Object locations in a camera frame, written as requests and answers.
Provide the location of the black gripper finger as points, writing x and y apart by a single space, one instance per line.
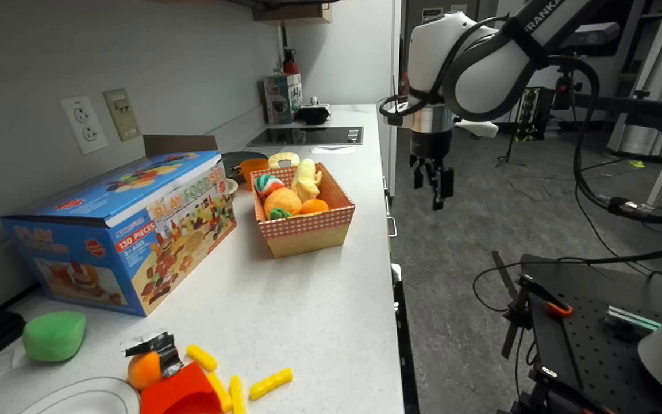
439 189
416 175

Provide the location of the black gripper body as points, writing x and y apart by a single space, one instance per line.
428 150

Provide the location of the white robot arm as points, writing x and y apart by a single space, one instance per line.
463 69

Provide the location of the yellow toy fry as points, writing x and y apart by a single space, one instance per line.
269 382

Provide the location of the blue toy food box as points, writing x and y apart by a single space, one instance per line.
126 237

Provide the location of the red fries holder toy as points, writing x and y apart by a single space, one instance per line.
187 393

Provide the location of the orange toy fruit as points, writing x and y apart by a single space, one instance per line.
142 372

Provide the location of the red checkered cardboard basket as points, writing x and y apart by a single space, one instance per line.
292 227

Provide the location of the orange black clamp left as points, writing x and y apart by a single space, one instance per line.
550 302

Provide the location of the black induction cooktop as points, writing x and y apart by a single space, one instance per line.
309 137

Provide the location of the black perforated breadboard plate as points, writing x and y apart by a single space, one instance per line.
608 355

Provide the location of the white plate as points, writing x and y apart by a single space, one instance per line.
90 396

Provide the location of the green sponge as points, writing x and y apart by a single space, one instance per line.
54 336

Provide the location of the black camera on stand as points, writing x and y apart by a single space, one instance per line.
635 112

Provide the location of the beige wall switch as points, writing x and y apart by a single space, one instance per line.
121 113

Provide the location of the white wall outlet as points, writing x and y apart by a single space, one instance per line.
84 122

